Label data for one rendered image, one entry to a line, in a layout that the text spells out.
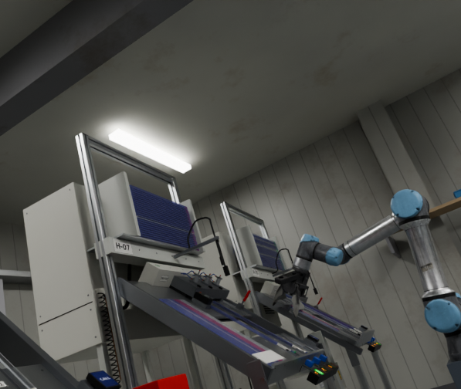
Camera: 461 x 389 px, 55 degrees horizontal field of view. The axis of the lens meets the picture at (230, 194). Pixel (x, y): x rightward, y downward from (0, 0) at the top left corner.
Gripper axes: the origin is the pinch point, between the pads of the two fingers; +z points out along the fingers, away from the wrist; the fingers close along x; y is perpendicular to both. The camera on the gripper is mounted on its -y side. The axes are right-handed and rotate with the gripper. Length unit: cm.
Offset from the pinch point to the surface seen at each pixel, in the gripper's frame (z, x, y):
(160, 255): -4, 46, -40
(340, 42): -213, 142, 111
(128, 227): -12, 43, -62
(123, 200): -22, 51, -65
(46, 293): 26, 57, -80
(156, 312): 12, 7, -56
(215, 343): 12.5, -17.2, -44.3
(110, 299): 15, 23, -68
